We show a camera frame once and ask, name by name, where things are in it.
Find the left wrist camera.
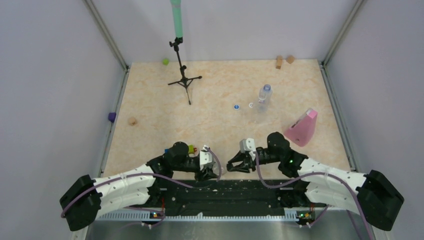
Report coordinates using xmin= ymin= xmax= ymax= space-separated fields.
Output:
xmin=198 ymin=145 xmax=215 ymax=171

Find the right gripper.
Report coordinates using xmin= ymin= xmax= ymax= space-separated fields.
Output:
xmin=228 ymin=147 xmax=281 ymax=173

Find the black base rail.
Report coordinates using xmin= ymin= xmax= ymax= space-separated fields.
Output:
xmin=139 ymin=178 xmax=329 ymax=218

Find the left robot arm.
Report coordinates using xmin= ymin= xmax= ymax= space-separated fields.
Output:
xmin=59 ymin=141 xmax=223 ymax=232

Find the purple block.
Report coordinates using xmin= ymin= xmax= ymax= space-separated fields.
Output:
xmin=107 ymin=112 xmax=117 ymax=123

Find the small wooden cube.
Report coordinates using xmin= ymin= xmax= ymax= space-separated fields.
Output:
xmin=286 ymin=55 xmax=296 ymax=64

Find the green foam microphone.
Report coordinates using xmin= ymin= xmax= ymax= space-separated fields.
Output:
xmin=170 ymin=0 xmax=183 ymax=39

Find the tall wooden block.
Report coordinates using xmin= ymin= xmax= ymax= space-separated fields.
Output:
xmin=275 ymin=55 xmax=284 ymax=70

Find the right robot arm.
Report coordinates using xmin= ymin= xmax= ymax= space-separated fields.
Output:
xmin=226 ymin=132 xmax=405 ymax=231

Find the small green ball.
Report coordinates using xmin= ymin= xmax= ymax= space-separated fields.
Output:
xmin=162 ymin=58 xmax=170 ymax=66

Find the colourful toy block car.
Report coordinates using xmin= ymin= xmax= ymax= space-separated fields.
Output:
xmin=164 ymin=144 xmax=199 ymax=156

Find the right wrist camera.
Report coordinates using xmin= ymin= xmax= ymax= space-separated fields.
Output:
xmin=239 ymin=138 xmax=257 ymax=161

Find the small clear bottle black cap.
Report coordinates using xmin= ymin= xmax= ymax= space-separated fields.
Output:
xmin=212 ymin=164 xmax=227 ymax=178

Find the clear plastic bottle white cap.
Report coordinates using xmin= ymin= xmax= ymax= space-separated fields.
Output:
xmin=256 ymin=84 xmax=273 ymax=114

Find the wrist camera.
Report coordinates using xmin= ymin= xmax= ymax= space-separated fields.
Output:
xmin=239 ymin=138 xmax=257 ymax=161
xmin=198 ymin=145 xmax=215 ymax=171

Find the wooden cube with cross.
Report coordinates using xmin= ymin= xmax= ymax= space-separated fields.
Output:
xmin=127 ymin=117 xmax=138 ymax=126

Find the black tripod stand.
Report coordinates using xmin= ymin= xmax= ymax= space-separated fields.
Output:
xmin=167 ymin=37 xmax=203 ymax=105

